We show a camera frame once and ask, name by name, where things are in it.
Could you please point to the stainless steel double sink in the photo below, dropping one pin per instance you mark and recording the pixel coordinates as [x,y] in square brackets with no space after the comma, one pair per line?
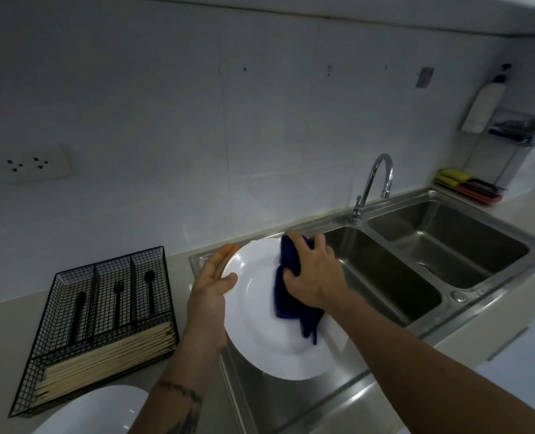
[430,235]

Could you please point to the bundle of wooden chopsticks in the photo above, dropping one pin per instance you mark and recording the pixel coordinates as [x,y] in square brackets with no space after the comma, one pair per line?
[100,361]

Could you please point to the chrome faucet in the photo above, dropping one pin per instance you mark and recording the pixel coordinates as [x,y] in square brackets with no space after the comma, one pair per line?
[382,159]

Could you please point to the person's left hand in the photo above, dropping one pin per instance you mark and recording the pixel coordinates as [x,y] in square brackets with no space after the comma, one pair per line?
[206,307]

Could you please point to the yellow sponge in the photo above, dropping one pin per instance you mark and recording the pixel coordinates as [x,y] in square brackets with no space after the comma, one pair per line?
[452,177]

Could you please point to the red sponge tray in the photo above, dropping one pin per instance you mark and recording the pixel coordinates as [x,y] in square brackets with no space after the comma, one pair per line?
[486,199]

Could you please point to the person's right forearm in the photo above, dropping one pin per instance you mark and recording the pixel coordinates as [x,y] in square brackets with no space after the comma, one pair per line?
[430,375]

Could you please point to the person's right hand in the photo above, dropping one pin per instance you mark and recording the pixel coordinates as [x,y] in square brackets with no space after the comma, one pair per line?
[317,280]

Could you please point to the person's left forearm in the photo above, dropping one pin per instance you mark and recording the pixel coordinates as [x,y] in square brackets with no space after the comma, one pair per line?
[177,393]

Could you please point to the white plate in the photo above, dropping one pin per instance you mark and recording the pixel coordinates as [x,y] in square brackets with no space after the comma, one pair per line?
[258,334]
[95,413]

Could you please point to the black spoon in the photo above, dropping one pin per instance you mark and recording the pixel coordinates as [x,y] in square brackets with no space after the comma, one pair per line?
[150,277]

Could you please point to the dark blue cloth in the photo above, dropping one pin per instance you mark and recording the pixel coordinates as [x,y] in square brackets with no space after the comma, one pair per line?
[287,302]

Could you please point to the black knife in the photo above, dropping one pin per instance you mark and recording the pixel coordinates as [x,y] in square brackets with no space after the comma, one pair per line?
[78,311]

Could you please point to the dark item in rack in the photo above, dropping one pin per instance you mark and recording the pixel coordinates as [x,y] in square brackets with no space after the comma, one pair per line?
[516,129]

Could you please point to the white wall outlet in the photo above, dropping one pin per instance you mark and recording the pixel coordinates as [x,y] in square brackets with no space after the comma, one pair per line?
[59,164]

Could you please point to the dark scouring pad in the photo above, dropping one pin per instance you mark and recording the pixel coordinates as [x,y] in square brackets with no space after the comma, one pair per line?
[482,188]

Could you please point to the white spray bottle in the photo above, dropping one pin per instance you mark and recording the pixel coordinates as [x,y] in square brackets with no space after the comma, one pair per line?
[482,108]

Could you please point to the black fork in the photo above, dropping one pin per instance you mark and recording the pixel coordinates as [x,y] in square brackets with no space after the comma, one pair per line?
[118,302]

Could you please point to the white wall cabinet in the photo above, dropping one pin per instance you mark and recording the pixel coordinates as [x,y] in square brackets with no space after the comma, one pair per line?
[385,11]

